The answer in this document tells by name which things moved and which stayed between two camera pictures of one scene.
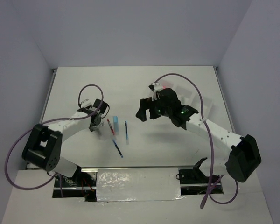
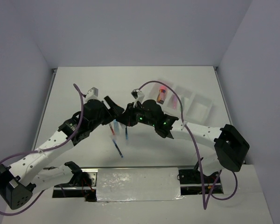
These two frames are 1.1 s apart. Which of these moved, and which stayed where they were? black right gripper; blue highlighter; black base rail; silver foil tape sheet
Moved: black right gripper
Stayed: black base rail; silver foil tape sheet; blue highlighter
